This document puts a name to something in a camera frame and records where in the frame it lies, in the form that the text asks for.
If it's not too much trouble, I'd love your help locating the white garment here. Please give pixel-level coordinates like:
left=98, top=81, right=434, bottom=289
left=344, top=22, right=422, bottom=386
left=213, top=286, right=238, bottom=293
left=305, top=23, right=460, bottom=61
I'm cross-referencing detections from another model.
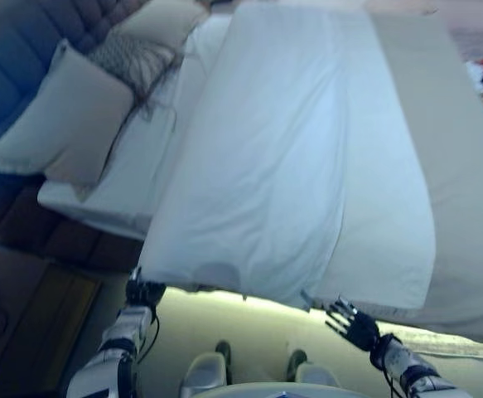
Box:
left=466, top=61, right=483, bottom=91

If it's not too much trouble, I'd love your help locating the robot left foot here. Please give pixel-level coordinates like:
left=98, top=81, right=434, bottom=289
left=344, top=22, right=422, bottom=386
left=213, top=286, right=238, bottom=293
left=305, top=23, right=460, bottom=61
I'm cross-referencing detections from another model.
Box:
left=215, top=339, right=233, bottom=374

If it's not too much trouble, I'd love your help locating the large beige pillow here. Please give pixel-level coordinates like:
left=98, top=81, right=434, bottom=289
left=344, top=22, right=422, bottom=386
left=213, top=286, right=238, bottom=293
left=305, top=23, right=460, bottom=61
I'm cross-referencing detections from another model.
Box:
left=111, top=0, right=210, bottom=56
left=0, top=39, right=138, bottom=190

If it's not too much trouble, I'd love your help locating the beige bedspread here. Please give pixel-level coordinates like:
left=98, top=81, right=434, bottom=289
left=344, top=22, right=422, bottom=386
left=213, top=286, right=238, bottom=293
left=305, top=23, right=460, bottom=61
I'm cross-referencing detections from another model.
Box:
left=307, top=7, right=483, bottom=350

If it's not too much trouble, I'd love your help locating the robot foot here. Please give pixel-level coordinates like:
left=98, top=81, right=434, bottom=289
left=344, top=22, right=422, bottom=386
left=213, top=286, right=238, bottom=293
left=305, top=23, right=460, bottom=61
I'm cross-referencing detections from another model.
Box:
left=286, top=349, right=309, bottom=376
left=215, top=339, right=233, bottom=374

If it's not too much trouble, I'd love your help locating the grey tufted headboard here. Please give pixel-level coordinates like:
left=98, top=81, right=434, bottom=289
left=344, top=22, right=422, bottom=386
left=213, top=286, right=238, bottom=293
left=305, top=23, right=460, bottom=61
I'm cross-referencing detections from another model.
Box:
left=0, top=0, right=145, bottom=275

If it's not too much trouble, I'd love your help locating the wooden nightstand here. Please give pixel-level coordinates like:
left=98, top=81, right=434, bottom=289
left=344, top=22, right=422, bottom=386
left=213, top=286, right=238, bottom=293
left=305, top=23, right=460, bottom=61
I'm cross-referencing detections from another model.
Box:
left=0, top=248, right=104, bottom=398

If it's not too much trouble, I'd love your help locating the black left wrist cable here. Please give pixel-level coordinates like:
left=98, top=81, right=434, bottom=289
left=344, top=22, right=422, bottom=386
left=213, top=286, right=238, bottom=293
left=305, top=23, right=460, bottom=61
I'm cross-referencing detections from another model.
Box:
left=132, top=304, right=161, bottom=366

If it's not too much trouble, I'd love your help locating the large grey area rug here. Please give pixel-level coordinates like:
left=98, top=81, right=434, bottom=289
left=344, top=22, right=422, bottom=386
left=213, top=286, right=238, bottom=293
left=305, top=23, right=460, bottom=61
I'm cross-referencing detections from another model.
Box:
left=447, top=16, right=483, bottom=138

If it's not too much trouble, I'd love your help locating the patterned fringed throw pillow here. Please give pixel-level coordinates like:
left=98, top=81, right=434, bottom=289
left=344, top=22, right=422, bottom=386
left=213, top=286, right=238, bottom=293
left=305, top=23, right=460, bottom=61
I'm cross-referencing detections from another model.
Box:
left=86, top=31, right=185, bottom=122

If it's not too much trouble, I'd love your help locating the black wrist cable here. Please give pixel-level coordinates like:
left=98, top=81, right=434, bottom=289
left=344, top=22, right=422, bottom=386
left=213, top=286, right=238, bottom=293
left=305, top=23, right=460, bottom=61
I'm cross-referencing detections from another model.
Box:
left=132, top=304, right=161, bottom=366
left=369, top=334, right=396, bottom=398

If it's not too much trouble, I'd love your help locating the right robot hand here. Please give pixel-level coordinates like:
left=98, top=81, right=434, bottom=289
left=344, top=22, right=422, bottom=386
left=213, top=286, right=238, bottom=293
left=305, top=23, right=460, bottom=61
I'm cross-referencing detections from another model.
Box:
left=326, top=296, right=381, bottom=352

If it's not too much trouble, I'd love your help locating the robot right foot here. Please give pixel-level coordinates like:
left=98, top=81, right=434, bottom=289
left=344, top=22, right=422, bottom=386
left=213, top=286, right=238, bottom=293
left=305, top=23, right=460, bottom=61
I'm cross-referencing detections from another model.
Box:
left=286, top=349, right=309, bottom=376

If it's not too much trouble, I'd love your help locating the robot right leg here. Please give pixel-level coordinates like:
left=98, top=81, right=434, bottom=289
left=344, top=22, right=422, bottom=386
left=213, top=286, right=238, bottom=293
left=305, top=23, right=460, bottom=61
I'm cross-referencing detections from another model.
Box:
left=296, top=362, right=338, bottom=387

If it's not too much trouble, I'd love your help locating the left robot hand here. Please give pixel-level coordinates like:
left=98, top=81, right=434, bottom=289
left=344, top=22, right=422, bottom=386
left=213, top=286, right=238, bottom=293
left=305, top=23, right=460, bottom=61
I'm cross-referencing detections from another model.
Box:
left=124, top=267, right=166, bottom=310

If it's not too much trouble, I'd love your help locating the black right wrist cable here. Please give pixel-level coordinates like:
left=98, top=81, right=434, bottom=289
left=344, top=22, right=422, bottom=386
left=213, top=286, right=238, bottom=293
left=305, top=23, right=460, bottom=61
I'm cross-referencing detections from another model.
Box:
left=369, top=334, right=396, bottom=398

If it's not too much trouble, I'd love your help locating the white duvet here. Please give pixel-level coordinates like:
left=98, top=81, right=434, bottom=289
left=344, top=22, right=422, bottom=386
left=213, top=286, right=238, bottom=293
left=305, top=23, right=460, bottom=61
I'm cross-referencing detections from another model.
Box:
left=137, top=0, right=437, bottom=313

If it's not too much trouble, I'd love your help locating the small pale fringed rug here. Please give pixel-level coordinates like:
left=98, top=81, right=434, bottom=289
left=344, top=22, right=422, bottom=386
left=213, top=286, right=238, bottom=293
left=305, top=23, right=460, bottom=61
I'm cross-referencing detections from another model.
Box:
left=389, top=327, right=483, bottom=362

